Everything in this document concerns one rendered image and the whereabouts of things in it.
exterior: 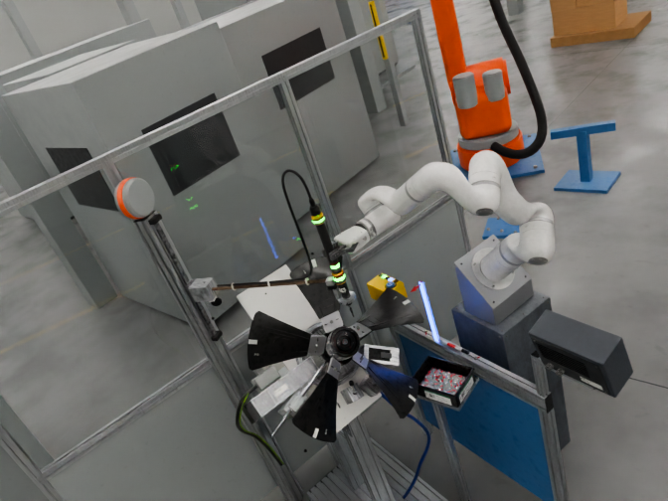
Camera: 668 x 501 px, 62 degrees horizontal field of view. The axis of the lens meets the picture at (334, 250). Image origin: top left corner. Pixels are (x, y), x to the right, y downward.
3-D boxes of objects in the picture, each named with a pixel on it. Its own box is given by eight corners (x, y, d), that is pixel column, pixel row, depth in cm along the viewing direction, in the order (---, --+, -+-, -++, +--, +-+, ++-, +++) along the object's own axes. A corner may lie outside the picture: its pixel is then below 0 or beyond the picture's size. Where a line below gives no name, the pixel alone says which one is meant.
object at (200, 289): (193, 303, 230) (184, 287, 226) (201, 293, 236) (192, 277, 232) (213, 302, 226) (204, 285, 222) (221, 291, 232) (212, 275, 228)
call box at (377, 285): (372, 300, 267) (366, 282, 262) (387, 289, 271) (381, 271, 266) (393, 311, 255) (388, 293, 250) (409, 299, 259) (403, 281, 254)
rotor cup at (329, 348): (311, 351, 213) (319, 345, 202) (332, 322, 220) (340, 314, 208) (341, 374, 213) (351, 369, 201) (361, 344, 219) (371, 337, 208)
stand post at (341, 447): (354, 495, 292) (278, 330, 237) (367, 483, 296) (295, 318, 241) (359, 500, 288) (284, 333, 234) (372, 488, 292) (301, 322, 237)
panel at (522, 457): (425, 419, 304) (397, 329, 273) (426, 419, 304) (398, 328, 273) (559, 511, 240) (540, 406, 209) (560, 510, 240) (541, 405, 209)
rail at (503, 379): (389, 328, 275) (385, 315, 272) (395, 323, 277) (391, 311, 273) (547, 414, 205) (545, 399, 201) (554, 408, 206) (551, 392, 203)
